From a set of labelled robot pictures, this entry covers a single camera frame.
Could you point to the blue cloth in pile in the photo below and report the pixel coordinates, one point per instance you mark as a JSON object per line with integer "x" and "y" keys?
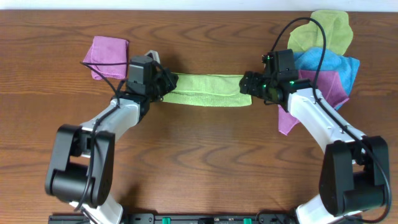
{"x": 307, "y": 63}

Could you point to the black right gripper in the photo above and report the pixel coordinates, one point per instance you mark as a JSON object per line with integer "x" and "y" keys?
{"x": 249, "y": 84}

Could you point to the folded purple cloth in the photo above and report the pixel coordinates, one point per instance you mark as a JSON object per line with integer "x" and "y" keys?
{"x": 108, "y": 55}

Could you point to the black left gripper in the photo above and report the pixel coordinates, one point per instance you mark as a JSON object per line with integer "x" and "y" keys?
{"x": 168, "y": 82}

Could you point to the purple cloth in pile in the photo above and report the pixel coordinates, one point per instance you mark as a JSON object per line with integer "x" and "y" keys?
{"x": 334, "y": 86}

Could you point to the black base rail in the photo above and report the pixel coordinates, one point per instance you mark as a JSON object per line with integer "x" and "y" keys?
{"x": 262, "y": 218}

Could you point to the light green microfiber cloth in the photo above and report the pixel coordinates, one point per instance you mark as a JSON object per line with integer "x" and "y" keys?
{"x": 208, "y": 91}

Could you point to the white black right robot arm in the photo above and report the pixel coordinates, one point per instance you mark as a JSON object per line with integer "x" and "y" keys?
{"x": 355, "y": 171}

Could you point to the olive green cloth in pile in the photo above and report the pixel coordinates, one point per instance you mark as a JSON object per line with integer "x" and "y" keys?
{"x": 337, "y": 31}

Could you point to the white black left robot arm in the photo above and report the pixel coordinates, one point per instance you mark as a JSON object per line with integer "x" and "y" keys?
{"x": 80, "y": 172}

